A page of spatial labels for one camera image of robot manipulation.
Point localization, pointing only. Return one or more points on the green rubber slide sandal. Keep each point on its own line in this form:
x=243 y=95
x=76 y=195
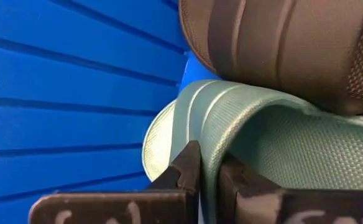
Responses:
x=293 y=149

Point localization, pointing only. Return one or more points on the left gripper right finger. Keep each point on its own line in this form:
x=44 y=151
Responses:
x=262 y=208

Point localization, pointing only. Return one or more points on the black rubber slide sandal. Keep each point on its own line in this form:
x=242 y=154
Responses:
x=293 y=46

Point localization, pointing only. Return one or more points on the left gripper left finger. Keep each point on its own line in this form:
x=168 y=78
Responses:
x=138 y=208

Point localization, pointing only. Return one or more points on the blue plastic bin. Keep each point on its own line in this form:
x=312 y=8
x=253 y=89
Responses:
x=60 y=77

